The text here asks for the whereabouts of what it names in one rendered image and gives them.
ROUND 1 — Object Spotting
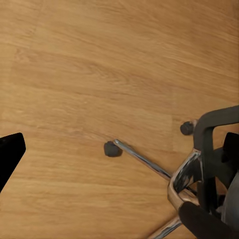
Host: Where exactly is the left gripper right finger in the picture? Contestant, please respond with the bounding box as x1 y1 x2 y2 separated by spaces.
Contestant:
223 132 239 173

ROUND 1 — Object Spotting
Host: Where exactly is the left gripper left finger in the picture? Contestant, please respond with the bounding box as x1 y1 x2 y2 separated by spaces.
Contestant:
0 132 26 192

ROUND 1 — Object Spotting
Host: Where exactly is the swivel chair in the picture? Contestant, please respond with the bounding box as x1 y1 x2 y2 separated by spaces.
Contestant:
104 105 239 239

